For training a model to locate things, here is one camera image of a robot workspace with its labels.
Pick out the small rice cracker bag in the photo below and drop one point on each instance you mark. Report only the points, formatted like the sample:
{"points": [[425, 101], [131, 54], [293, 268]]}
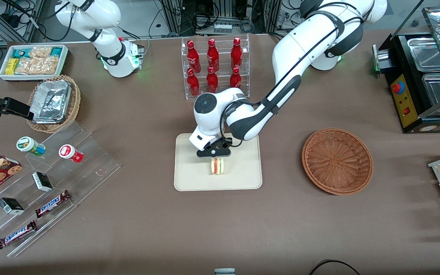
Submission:
{"points": [[41, 51]]}

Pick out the beige plastic tray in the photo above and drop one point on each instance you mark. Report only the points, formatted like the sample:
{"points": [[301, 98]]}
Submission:
{"points": [[189, 172]]}

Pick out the clear acrylic stepped stand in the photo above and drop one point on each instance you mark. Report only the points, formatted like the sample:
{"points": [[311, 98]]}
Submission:
{"points": [[90, 168]]}

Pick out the yellow snack packet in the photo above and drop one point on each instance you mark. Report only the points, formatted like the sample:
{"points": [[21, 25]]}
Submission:
{"points": [[11, 66]]}

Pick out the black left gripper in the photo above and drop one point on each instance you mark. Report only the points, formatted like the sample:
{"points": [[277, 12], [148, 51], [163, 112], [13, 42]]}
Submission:
{"points": [[220, 144]]}

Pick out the round brown wicker basket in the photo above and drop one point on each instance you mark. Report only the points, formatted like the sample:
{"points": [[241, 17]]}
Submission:
{"points": [[336, 162]]}

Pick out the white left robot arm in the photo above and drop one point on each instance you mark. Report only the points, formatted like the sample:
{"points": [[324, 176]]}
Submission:
{"points": [[292, 57]]}

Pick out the red lidded cup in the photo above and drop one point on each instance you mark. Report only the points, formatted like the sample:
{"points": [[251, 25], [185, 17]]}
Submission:
{"points": [[69, 152]]}

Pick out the large rice cracker bag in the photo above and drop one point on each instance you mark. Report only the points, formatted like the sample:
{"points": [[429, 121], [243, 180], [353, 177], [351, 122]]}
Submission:
{"points": [[36, 65]]}

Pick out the silver foil containers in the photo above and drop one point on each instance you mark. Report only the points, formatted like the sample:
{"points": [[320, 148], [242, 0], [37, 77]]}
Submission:
{"points": [[52, 101]]}

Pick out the teal white snack packet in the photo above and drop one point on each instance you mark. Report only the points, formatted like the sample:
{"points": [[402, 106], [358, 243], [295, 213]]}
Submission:
{"points": [[20, 52]]}

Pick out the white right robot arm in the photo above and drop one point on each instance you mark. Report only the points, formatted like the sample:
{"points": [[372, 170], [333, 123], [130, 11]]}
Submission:
{"points": [[107, 23]]}

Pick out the white power strip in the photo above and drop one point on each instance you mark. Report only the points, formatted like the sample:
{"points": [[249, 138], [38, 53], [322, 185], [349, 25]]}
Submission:
{"points": [[223, 28]]}

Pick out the light wicker basket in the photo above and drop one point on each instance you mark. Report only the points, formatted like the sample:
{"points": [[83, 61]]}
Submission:
{"points": [[75, 105]]}

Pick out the clear acrylic bottle rack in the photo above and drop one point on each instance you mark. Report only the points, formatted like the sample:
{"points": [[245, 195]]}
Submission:
{"points": [[222, 82]]}

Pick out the small teal snack packet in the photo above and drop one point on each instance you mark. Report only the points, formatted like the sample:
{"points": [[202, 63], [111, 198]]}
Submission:
{"points": [[57, 51]]}

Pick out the triangular sandwich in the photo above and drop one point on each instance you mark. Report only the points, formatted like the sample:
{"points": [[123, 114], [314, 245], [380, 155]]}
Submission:
{"points": [[217, 166]]}

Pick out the white snack bin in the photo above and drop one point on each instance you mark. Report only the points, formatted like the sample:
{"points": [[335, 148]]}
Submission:
{"points": [[64, 61]]}

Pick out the red cola bottle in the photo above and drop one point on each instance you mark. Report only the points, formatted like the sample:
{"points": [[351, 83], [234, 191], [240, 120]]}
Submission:
{"points": [[235, 80], [236, 54], [193, 84], [193, 57], [212, 82], [212, 56]]}

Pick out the small grey device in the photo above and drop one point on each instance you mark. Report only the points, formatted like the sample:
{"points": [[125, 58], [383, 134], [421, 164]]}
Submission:
{"points": [[224, 272]]}

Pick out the small black box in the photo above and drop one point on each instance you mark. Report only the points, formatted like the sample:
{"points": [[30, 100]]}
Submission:
{"points": [[10, 206], [42, 181]]}

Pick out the snickers bar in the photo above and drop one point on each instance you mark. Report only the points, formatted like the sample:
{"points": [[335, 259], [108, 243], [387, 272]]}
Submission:
{"points": [[16, 235], [52, 204]]}

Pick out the black hot food display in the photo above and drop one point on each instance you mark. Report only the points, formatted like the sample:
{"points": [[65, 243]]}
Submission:
{"points": [[405, 103]]}

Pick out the green lidded cup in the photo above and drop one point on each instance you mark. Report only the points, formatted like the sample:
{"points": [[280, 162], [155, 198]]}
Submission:
{"points": [[27, 144]]}

